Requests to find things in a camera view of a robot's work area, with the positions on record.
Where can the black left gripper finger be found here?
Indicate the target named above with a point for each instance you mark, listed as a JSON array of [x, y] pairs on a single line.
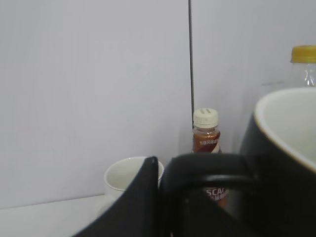
[[144, 186]]

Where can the black ceramic mug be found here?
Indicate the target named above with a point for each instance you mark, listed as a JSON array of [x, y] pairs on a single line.
[[268, 189]]

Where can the white ceramic mug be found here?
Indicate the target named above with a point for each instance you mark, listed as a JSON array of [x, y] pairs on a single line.
[[117, 178]]

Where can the Nescafe coffee bottle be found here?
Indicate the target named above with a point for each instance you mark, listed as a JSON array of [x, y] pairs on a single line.
[[206, 139]]

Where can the clear bottle yellow cap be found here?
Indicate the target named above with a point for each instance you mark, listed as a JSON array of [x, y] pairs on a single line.
[[303, 73]]

